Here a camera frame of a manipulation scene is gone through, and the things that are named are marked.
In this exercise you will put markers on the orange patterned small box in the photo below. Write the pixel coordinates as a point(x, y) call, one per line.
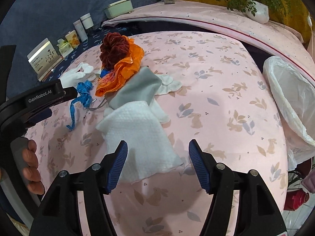
point(73, 39)

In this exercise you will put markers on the white round jar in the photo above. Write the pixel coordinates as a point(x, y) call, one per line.
point(87, 21)

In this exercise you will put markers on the pink dotted mattress cover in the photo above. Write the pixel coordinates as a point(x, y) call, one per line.
point(273, 38)

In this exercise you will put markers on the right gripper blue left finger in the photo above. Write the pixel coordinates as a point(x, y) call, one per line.
point(111, 168)

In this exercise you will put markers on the white plant pot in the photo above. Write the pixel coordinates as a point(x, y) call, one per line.
point(258, 12)

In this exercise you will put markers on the mauve puffer jacket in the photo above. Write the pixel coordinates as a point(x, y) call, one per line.
point(309, 183)

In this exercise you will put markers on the white textured paper towel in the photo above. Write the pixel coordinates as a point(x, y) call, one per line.
point(149, 149)

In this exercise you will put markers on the orange plastic bag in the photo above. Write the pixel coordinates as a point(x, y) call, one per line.
point(113, 80)

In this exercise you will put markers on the white crumpled tissue left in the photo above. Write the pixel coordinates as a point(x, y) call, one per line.
point(81, 73)

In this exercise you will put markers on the tall white bottle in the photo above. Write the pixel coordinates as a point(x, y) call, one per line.
point(80, 30)

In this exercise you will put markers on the white frilly cloth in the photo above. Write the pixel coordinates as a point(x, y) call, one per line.
point(168, 84)

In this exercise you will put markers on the person's left hand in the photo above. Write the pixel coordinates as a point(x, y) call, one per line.
point(30, 172)

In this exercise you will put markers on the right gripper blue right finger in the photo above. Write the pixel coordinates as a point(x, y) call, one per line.
point(203, 164)

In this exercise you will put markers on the navy floral cloth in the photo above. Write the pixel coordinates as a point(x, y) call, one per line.
point(94, 40)

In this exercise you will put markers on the green tissue pack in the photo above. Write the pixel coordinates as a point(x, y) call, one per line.
point(64, 47)

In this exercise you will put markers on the pink rabbit print tablecloth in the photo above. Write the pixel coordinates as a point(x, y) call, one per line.
point(224, 103)

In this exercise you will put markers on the red thermos bottle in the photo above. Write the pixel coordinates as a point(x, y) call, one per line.
point(295, 199)

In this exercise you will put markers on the dark red crumpled paper flower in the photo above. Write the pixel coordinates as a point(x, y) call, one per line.
point(114, 48)

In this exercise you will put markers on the pale green tissue box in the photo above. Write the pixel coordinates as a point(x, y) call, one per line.
point(118, 8)

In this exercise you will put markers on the blue ribbon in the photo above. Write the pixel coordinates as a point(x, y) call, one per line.
point(85, 98)

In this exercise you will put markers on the grey cloth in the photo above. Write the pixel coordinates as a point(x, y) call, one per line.
point(140, 87)

